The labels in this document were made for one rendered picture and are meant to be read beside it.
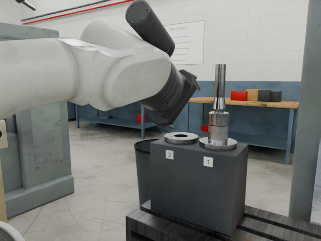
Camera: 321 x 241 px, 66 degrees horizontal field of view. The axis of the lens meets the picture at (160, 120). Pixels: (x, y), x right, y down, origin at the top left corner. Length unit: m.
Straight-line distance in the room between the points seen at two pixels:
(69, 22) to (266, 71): 5.54
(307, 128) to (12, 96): 0.85
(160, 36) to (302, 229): 0.56
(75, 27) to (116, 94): 7.56
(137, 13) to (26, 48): 0.14
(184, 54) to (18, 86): 5.24
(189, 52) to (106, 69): 5.13
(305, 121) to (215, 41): 4.33
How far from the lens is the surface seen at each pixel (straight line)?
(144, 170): 2.29
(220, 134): 0.60
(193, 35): 5.39
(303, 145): 0.95
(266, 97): 4.32
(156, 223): 0.66
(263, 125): 4.91
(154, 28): 0.34
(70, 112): 7.67
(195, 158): 0.59
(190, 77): 0.50
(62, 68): 0.26
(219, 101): 0.59
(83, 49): 0.27
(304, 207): 1.02
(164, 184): 0.65
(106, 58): 0.26
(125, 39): 0.33
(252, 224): 0.69
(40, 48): 0.26
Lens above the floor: 1.27
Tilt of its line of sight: 10 degrees down
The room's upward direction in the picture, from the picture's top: straight up
